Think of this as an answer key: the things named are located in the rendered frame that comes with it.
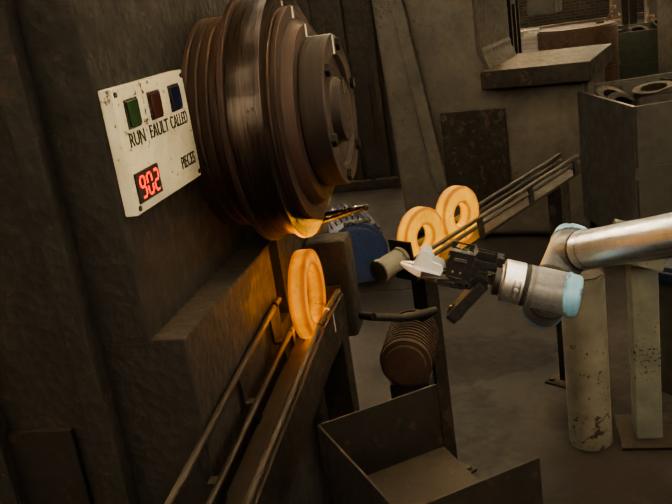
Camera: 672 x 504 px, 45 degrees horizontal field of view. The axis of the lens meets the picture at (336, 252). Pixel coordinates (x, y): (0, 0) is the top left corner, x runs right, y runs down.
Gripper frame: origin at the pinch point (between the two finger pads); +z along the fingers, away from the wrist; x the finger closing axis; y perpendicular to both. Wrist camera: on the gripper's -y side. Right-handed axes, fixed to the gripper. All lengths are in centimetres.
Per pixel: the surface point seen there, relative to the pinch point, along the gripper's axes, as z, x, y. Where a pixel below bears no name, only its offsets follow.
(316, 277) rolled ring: 17.5, 7.6, -3.8
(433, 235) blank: -3.1, -37.8, -4.0
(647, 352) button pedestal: -66, -51, -28
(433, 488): -14, 59, -11
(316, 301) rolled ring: 16.5, 8.7, -8.7
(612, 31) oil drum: -83, -472, 36
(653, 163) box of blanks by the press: -80, -183, 0
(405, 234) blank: 3.5, -29.3, -2.5
